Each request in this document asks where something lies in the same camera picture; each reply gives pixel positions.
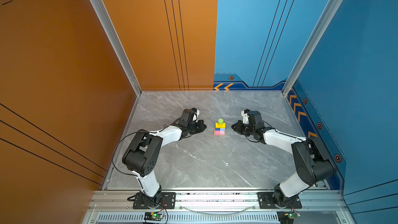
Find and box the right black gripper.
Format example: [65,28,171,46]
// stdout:
[230,120,256,136]

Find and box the yellow rectangular block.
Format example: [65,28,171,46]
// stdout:
[215,122,226,129]

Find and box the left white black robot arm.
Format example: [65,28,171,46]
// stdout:
[122,108,207,208]

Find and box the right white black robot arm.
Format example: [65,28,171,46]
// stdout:
[232,120,337,208]

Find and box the right green circuit board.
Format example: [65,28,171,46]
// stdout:
[277,212,301,224]

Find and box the green circuit board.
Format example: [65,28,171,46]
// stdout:
[277,212,301,224]
[144,212,165,224]

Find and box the left green circuit board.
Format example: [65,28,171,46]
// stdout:
[144,212,165,224]

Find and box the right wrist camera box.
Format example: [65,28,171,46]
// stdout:
[241,109,265,130]

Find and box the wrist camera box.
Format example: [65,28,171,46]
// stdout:
[191,108,200,122]
[241,109,265,130]

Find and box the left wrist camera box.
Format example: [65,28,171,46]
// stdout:
[191,108,200,122]

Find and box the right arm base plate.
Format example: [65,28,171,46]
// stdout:
[257,192,302,209]

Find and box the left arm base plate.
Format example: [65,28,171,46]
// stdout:
[133,191,176,209]

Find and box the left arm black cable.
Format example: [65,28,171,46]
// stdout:
[111,124,175,176]

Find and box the clear cable on rail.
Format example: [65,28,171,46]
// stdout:
[178,204,259,216]

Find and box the aluminium front rail frame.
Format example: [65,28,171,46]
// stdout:
[83,188,355,224]

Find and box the right aluminium corner post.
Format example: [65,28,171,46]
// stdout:
[282,0,343,96]

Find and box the aluminium corner post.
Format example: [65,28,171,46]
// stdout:
[90,0,142,97]
[282,0,343,96]

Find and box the left aluminium corner post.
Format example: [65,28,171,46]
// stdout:
[90,0,142,97]

